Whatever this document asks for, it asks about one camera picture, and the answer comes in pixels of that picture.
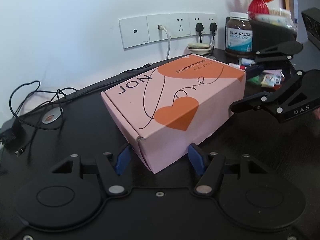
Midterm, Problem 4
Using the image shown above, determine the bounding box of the white charging cable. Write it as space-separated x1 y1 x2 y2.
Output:
158 24 172 60

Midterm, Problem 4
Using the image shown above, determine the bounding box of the black plug right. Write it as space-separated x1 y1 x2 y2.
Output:
209 22 217 49

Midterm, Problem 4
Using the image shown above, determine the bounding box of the black power adapter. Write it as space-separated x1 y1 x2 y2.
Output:
1 118 22 146

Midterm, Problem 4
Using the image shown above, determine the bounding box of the pink cardboard box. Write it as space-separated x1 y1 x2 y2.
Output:
101 54 246 173

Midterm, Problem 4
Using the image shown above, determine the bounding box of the black tangled cable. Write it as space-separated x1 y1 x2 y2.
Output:
8 80 78 156

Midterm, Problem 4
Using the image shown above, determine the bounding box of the cotton swab box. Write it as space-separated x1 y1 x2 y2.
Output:
255 9 296 29

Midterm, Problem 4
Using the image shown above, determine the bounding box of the white red lip balm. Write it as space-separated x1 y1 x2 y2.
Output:
228 63 247 70

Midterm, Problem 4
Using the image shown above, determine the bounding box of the round metal disc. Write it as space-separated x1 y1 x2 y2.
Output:
42 107 63 125

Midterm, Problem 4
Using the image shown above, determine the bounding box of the black plug left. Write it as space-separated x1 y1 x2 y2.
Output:
195 23 204 43

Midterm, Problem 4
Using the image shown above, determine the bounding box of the black speaker box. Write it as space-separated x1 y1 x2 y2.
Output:
226 16 298 55

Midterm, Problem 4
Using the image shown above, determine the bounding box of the brown fish oil bottle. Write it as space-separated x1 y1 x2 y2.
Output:
225 12 253 58

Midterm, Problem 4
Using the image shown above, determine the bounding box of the white wall socket panel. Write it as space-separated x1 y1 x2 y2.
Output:
119 12 218 49

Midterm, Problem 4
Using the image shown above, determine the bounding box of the black plug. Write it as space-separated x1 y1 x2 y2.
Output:
209 22 217 49
195 23 204 43

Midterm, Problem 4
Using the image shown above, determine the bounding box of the colourful sticker card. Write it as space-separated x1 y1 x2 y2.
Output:
261 72 285 88

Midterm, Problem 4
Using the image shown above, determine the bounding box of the round cream suction holder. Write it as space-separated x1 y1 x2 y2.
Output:
187 43 213 55

